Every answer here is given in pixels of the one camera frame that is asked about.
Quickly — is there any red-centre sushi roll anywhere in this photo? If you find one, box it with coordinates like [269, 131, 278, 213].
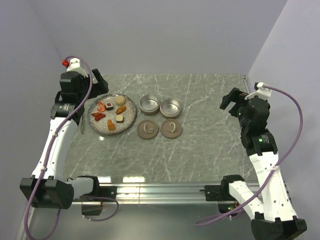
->
[105, 102, 114, 111]

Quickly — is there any beige steamed bun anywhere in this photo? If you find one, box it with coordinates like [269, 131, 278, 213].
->
[115, 95, 126, 106]

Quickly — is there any orange fried piece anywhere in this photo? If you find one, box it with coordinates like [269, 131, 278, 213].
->
[115, 105, 127, 115]
[107, 119, 116, 131]

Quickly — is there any white-topped sushi piece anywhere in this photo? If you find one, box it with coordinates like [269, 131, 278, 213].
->
[115, 114, 124, 123]

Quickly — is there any orange shrimp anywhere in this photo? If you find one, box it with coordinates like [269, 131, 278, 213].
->
[97, 101, 107, 113]

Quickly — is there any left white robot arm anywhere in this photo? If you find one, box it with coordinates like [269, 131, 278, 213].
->
[19, 68, 109, 209]

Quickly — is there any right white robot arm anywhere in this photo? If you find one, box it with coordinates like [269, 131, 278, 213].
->
[220, 87, 307, 240]

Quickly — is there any silver glitter plate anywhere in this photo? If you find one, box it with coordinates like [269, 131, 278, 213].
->
[87, 93, 137, 135]

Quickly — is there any right round metal container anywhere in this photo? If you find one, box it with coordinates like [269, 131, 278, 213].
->
[159, 99, 181, 119]

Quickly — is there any round metal container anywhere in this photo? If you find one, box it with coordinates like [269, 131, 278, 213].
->
[159, 99, 181, 119]
[139, 94, 161, 116]

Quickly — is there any right brown round lid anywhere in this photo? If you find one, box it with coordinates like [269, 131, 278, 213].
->
[160, 119, 183, 139]

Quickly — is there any brown round lid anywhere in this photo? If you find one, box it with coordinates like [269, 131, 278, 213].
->
[160, 119, 183, 139]
[137, 120, 159, 140]

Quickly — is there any left round metal container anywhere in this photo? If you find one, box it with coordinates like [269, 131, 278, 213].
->
[139, 94, 161, 116]

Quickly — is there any left brown round lid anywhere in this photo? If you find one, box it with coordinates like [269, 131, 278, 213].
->
[137, 120, 159, 140]

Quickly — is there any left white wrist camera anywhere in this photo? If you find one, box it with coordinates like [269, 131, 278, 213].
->
[62, 58, 87, 76]

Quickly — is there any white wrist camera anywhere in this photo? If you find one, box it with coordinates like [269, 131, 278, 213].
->
[62, 58, 87, 76]
[244, 82, 272, 101]

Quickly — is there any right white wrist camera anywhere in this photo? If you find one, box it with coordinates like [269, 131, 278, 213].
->
[244, 82, 272, 101]

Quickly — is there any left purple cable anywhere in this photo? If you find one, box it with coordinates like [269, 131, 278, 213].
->
[24, 55, 120, 240]

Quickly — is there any aluminium mounting rail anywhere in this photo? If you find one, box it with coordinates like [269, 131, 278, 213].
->
[72, 181, 266, 206]

